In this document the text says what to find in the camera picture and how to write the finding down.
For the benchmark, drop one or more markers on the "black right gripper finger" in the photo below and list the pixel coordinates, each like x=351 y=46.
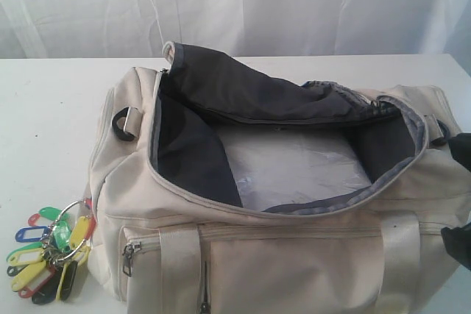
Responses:
x=460 y=149
x=457 y=244

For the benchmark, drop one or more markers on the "cream fabric duffel bag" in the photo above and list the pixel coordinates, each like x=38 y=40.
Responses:
x=219 y=189

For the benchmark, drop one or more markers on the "colourful key tag bunch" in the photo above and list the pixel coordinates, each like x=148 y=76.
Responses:
x=54 y=247

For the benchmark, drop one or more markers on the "white backdrop curtain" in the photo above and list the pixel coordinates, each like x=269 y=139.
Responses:
x=139 y=28

